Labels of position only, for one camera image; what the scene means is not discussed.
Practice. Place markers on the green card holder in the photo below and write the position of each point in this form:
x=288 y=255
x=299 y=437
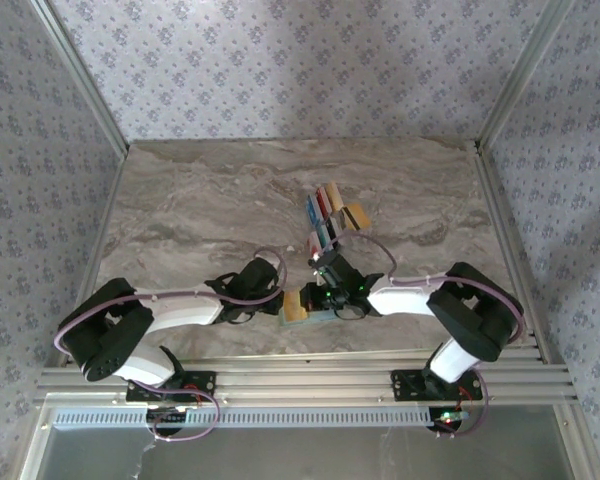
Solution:
x=320 y=317

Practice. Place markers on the gold VIP card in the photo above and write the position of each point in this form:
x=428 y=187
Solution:
x=295 y=307

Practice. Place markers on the gold card stack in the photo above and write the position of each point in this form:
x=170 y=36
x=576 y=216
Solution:
x=335 y=197

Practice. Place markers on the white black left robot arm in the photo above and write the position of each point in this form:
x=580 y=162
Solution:
x=180 y=310

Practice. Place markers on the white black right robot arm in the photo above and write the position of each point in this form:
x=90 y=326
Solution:
x=405 y=300

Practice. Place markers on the teal card stack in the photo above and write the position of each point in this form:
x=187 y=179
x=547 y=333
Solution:
x=324 y=237

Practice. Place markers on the black card stack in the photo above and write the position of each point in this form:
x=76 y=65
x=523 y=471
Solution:
x=336 y=229

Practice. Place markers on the blue card stack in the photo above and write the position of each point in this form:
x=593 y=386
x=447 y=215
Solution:
x=313 y=209

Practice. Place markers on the left controller board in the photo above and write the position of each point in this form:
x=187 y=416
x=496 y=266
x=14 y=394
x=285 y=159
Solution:
x=165 y=414

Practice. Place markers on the controller board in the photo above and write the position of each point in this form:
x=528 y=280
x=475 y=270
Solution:
x=165 y=414
x=447 y=416

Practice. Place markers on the grey metal panel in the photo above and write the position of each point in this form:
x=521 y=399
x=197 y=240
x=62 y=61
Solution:
x=305 y=455

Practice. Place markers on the right controller board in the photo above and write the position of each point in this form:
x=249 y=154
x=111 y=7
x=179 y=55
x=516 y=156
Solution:
x=447 y=416

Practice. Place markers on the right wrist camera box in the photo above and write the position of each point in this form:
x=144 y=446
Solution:
x=327 y=272

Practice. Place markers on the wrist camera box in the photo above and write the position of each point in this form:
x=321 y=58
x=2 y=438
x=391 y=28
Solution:
x=327 y=272
x=262 y=272

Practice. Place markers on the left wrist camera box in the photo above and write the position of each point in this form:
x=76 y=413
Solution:
x=262 y=272

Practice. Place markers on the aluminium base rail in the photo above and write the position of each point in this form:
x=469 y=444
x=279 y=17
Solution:
x=305 y=380

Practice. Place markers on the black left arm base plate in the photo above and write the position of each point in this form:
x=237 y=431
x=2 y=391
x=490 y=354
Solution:
x=205 y=382

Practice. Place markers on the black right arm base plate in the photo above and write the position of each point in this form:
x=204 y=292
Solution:
x=405 y=387

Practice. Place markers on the aluminium side rail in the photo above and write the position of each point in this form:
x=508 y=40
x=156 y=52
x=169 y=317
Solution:
x=96 y=250
x=490 y=185

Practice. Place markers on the aluminium frame post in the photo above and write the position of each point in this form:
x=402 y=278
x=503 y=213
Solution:
x=525 y=75
x=80 y=75

